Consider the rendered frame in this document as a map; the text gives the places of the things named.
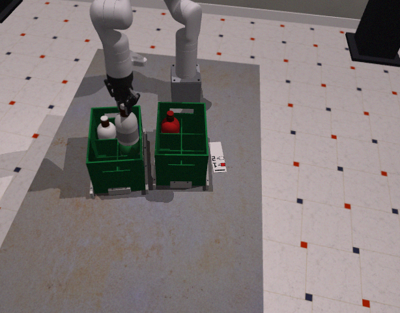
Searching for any white paper pick list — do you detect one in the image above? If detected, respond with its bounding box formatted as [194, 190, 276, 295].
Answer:
[208, 142, 227, 173]

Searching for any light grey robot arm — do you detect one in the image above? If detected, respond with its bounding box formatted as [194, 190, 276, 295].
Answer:
[90, 0, 202, 80]

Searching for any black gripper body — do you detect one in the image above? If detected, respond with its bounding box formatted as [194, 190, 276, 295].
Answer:
[107, 71, 134, 97]

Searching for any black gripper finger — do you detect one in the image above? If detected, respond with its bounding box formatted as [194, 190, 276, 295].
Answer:
[104, 79, 123, 111]
[119, 88, 140, 115]

